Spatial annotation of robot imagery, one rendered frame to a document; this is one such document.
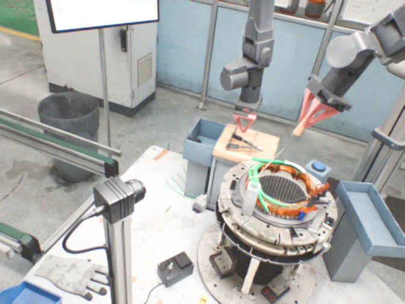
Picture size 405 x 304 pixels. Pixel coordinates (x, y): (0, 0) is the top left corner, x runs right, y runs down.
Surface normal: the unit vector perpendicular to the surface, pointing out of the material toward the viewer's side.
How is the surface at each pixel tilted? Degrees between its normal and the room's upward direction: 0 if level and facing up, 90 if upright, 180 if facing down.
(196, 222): 0
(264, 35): 91
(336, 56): 74
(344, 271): 90
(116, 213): 90
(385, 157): 90
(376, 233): 0
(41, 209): 0
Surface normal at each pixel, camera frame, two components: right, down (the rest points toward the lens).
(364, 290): 0.11, -0.80
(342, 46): -0.66, 0.11
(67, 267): -0.16, -0.71
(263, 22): 0.46, 0.46
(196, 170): -0.32, 0.54
